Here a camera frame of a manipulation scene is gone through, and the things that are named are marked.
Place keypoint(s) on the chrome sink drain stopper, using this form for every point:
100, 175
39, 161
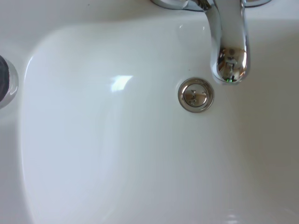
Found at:
196, 95

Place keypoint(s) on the white ceramic sink basin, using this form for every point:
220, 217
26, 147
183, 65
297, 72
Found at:
98, 144

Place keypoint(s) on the chrome faucet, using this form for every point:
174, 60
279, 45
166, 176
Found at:
230, 46

